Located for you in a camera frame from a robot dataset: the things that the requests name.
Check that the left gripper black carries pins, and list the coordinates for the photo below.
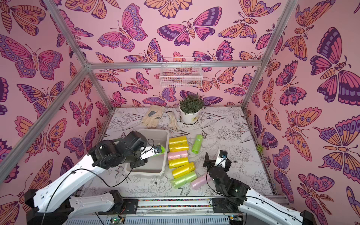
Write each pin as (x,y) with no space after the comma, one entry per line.
(139,162)

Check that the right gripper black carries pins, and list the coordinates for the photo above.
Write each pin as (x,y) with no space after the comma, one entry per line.
(212,163)

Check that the pink bag roll bottom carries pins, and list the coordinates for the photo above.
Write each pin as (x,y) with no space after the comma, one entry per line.
(201,181)

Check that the pink bag roll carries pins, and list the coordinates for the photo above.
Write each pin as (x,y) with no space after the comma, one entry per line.
(201,181)
(177,155)

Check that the green bag roll bottom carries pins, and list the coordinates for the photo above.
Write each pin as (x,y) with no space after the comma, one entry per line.
(188,178)

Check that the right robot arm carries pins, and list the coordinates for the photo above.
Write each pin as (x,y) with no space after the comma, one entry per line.
(271,212)

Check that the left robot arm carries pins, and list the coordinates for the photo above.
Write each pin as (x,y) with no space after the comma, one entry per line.
(51,205)

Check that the white plastic storage box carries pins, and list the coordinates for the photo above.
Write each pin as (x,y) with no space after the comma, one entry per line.
(156,164)

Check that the pink bag roll middle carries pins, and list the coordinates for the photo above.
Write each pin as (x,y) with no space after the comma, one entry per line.
(177,155)

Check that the yellow bag roll lower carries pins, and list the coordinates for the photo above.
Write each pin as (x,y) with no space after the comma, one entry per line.
(183,170)

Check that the yellow bag roll small middle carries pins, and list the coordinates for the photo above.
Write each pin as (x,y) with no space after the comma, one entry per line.
(176,163)

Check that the yellow bag roll top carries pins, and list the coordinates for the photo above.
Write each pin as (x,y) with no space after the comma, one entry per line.
(178,140)

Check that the right beige work glove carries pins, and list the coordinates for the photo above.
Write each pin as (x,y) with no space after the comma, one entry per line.
(172,121)

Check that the beige work glove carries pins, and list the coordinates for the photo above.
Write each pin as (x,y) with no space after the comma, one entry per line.
(153,116)
(172,121)

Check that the left beige work glove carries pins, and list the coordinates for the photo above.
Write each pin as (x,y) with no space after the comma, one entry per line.
(153,116)

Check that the potted green plant white pot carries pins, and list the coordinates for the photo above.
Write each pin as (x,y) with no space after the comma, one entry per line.
(190,108)

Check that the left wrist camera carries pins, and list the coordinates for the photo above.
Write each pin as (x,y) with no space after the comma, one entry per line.
(147,152)

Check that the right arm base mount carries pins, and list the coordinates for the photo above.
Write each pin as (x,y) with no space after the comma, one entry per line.
(226,204)

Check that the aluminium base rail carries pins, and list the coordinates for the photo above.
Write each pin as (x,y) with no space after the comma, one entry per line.
(103,205)

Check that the white slotted cable duct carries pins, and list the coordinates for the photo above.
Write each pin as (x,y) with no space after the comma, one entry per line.
(151,220)

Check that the white wire basket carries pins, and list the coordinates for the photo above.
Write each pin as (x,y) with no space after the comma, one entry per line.
(181,72)

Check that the aluminium frame bars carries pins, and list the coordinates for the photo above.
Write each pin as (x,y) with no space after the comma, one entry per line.
(87,70)

